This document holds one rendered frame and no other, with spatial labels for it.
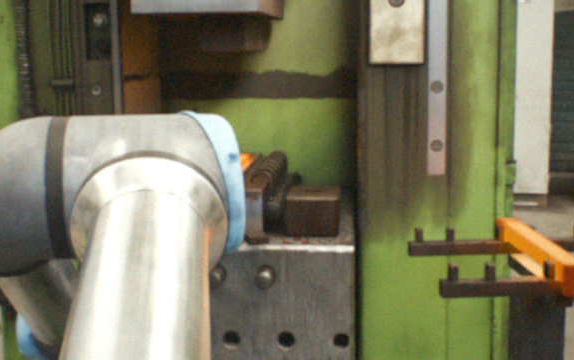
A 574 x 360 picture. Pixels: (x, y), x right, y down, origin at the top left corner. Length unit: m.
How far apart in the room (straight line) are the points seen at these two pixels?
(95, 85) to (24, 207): 0.89
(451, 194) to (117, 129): 0.91
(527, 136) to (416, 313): 5.12
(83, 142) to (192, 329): 0.23
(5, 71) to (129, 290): 1.12
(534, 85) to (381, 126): 5.14
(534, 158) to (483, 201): 5.12
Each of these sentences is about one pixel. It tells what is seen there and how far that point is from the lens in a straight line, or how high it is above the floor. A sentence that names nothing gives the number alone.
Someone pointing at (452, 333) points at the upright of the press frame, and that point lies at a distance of 1.56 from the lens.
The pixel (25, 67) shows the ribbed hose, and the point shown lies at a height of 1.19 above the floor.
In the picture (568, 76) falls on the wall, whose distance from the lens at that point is 7.21.
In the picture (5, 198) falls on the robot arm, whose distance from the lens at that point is 0.67.
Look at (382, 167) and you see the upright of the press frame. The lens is 1.47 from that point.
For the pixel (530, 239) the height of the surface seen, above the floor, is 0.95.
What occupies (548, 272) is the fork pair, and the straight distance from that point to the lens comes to 1.08.
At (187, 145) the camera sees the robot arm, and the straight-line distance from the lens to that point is 0.65.
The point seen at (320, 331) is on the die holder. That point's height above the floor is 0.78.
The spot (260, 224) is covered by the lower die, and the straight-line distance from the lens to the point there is 1.36.
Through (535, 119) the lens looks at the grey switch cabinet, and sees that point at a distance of 6.59.
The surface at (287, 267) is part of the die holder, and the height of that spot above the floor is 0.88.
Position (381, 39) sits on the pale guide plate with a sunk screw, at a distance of 1.44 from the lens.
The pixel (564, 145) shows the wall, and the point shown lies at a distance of 7.25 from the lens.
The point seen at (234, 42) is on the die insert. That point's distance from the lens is 1.43.
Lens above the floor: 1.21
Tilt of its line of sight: 9 degrees down
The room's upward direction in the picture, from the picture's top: 1 degrees counter-clockwise
